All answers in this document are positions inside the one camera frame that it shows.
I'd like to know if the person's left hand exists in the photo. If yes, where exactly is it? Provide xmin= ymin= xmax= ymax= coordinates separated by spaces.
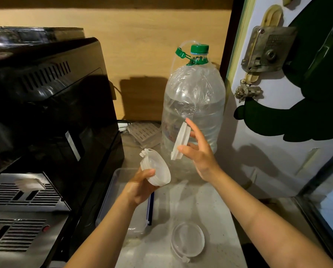
xmin=120 ymin=169 xmax=159 ymax=208

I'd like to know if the person's right hand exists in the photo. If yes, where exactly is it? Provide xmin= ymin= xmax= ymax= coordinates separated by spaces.
xmin=177 ymin=117 xmax=222 ymax=183

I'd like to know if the clear rectangular plastic tray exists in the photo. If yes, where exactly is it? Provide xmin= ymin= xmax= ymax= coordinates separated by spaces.
xmin=96 ymin=167 xmax=155 ymax=237

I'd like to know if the clear plastic lid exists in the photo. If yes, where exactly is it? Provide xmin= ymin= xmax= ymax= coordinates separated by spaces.
xmin=171 ymin=221 xmax=206 ymax=263

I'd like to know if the person's left forearm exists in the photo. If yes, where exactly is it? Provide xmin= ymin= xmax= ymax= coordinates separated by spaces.
xmin=64 ymin=192 xmax=138 ymax=268

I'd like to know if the person's right forearm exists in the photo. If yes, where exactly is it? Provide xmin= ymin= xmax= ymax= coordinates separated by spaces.
xmin=205 ymin=167 xmax=333 ymax=268

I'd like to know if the perforated clear plastic tray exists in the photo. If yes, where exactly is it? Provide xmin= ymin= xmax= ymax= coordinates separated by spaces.
xmin=126 ymin=122 xmax=162 ymax=148

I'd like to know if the large clear water bottle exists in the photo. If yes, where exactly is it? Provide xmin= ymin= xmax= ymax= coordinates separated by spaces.
xmin=160 ymin=55 xmax=226 ymax=179

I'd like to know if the white door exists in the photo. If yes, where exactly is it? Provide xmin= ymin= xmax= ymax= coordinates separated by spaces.
xmin=225 ymin=0 xmax=333 ymax=198

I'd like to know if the green bottle cap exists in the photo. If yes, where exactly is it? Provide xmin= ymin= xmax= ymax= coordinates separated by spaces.
xmin=190 ymin=44 xmax=209 ymax=55

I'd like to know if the black coffee machine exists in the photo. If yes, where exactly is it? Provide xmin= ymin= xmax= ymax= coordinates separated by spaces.
xmin=0 ymin=37 xmax=125 ymax=268

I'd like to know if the green cartoon door sticker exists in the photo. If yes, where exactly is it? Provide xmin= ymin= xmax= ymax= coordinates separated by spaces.
xmin=233 ymin=0 xmax=333 ymax=143

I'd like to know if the large silver drip tray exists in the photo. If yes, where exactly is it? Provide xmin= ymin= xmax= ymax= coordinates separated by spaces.
xmin=0 ymin=211 xmax=69 ymax=268

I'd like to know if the metal door lock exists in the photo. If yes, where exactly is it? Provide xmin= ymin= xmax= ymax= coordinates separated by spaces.
xmin=241 ymin=26 xmax=298 ymax=73
xmin=244 ymin=4 xmax=283 ymax=84

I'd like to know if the dark framed glass panel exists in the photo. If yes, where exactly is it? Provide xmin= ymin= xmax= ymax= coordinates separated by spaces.
xmin=295 ymin=143 xmax=333 ymax=265

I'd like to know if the coffee bean hopper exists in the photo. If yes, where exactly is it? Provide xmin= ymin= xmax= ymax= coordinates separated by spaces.
xmin=0 ymin=26 xmax=85 ymax=52

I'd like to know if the green bottle handle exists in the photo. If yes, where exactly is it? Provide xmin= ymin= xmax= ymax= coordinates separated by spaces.
xmin=175 ymin=47 xmax=209 ymax=66

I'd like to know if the dark door frame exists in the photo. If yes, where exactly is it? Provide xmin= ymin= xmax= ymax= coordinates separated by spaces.
xmin=219 ymin=0 xmax=247 ymax=81

